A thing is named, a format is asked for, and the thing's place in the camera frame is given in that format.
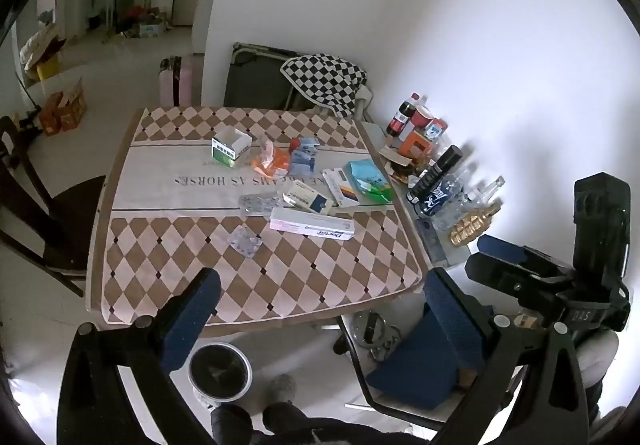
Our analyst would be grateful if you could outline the orange box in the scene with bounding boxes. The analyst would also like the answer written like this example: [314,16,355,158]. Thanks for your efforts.
[398,130,434,161]

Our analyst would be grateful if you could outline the white and navy medicine box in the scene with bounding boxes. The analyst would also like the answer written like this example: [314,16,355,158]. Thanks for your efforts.
[282,179,335,216]

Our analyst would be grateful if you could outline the glass side table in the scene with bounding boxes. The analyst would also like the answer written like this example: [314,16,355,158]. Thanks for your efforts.
[360,122,481,270]

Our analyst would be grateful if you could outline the teal and green rice bag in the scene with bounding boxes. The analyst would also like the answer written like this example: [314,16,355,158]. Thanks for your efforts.
[346,160,395,204]

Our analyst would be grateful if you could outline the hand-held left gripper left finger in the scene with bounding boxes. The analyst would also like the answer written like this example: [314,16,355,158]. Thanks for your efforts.
[57,268,222,445]

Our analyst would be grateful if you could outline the blue milk carton orange top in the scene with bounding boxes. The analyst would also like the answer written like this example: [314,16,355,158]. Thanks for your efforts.
[291,138,322,157]

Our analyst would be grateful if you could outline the silver blister pack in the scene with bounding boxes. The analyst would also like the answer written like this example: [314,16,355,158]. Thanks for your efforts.
[239,194,285,215]
[226,226,264,260]

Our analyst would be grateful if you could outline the grey fuzzy slipper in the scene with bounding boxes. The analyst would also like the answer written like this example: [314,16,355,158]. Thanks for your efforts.
[265,373,297,408]

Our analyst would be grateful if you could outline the blue and white plastic wrapper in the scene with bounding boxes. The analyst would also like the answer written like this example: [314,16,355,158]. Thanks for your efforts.
[288,152,317,177]

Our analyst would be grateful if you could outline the brown cardboard piece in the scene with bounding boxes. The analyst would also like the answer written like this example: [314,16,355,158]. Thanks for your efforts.
[378,146,412,171]

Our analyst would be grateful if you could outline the brown checked tablecloth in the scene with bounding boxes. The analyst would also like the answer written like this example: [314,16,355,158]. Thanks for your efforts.
[101,106,426,326]

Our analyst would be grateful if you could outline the black and white checkered blanket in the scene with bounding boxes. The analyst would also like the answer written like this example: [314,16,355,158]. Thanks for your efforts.
[280,53,368,118]

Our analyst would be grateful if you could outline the long pink and white box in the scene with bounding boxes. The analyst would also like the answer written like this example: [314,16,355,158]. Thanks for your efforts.
[269,208,357,242]

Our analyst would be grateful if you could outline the gold studded bottle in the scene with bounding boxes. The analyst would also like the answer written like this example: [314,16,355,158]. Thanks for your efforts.
[449,199,502,246]

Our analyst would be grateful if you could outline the round trash bin black liner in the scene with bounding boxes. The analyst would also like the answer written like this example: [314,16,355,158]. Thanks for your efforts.
[187,342,253,408]

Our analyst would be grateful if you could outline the yellow box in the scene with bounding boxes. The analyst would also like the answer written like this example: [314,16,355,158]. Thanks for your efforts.
[36,56,63,80]

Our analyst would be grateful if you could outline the dark wooden chair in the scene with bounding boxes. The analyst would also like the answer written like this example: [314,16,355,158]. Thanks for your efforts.
[0,116,107,298]

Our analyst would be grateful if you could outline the black frame stool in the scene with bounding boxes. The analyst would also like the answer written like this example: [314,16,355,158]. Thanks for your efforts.
[334,310,481,432]

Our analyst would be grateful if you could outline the blue and white can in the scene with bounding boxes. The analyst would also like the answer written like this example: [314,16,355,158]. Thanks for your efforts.
[424,119,449,142]

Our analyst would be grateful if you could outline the cola bottle red label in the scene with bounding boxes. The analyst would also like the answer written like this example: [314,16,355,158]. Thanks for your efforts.
[386,93,420,138]

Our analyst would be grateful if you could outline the orange plastic bag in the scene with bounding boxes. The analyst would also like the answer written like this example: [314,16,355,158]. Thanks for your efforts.
[251,141,292,179]

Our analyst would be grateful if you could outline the clear glass bottle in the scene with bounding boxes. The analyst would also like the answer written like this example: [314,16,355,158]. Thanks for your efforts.
[432,176,506,232]

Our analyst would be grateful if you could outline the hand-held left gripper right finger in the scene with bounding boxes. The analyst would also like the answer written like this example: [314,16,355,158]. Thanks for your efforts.
[424,269,601,445]

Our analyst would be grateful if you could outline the dark folding cot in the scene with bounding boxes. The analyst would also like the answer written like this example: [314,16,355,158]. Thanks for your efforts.
[222,42,321,108]

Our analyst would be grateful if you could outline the pink suitcase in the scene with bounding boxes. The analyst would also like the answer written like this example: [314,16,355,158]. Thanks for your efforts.
[159,56,193,107]

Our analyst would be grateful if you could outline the person's right forearm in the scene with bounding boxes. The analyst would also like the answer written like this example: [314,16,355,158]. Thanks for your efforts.
[574,327,622,393]

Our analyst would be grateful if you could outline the white and green box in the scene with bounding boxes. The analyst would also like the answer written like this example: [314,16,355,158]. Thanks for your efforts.
[210,128,253,169]

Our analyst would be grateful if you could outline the black spray can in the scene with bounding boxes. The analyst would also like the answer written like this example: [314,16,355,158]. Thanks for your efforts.
[406,144,463,204]

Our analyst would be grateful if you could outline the blue seat cushion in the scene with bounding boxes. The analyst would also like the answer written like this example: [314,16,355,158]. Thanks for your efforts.
[366,302,477,412]

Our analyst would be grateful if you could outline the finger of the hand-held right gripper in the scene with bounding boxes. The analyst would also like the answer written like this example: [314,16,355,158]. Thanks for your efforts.
[464,252,568,326]
[476,234,576,278]

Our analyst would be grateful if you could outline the orange cardboard boxes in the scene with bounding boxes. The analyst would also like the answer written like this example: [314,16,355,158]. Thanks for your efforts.
[38,78,88,136]

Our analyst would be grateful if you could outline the clear bottle dark blue label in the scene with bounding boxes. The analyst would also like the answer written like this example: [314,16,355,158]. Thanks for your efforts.
[416,168,476,219]

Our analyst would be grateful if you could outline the white box with coloured stripes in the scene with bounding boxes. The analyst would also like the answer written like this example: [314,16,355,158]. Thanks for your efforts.
[322,168,362,208]

